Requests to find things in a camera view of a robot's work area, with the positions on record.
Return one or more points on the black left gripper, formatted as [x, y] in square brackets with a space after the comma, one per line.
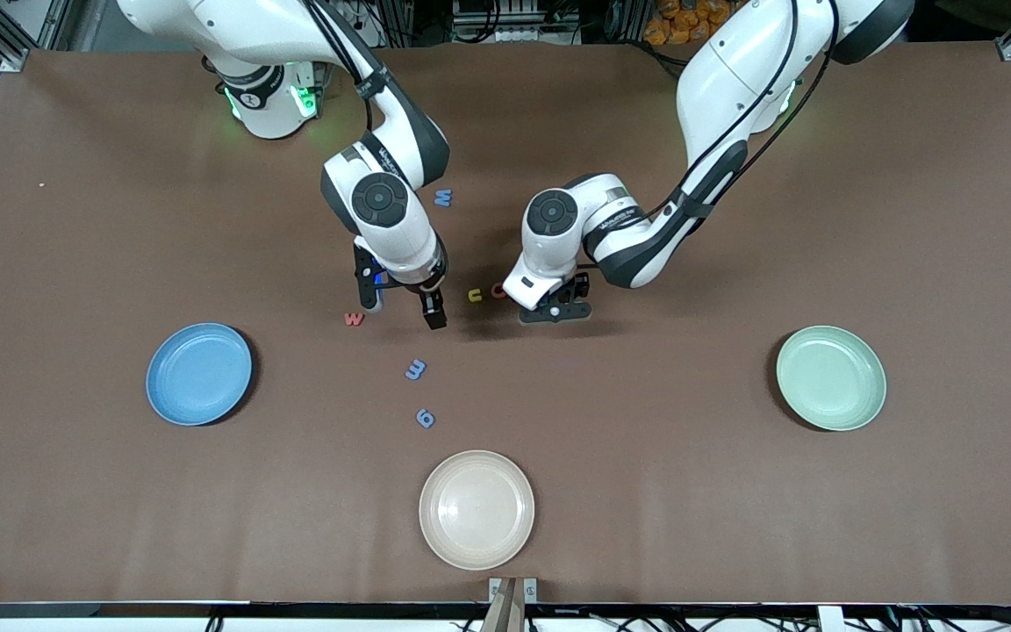
[581, 289]

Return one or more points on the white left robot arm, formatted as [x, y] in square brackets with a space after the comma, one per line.
[734, 79]

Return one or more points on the metal table edge bracket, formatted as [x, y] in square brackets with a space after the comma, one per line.
[497, 586]

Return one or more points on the background equipment rack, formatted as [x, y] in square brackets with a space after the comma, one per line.
[514, 26]

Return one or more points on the beige plate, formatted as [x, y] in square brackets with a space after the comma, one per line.
[476, 513]

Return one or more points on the blue foam letter g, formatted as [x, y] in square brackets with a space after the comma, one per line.
[420, 418]

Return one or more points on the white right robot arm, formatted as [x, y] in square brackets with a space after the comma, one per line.
[247, 35]

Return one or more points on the blue foam letter W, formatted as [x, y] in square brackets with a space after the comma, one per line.
[443, 201]

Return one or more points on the green plate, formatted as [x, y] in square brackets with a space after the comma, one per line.
[832, 377]

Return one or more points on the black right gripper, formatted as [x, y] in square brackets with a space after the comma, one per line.
[426, 290]

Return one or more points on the red foam letter w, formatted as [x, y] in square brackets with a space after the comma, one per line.
[354, 322]

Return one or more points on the brown table cover mat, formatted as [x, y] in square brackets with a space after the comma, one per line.
[646, 491]

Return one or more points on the orange objects pile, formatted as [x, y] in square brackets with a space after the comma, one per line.
[672, 26]

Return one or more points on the blue plate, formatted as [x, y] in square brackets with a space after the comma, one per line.
[198, 386]

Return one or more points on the blue foam letter m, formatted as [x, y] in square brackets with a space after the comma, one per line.
[422, 369]

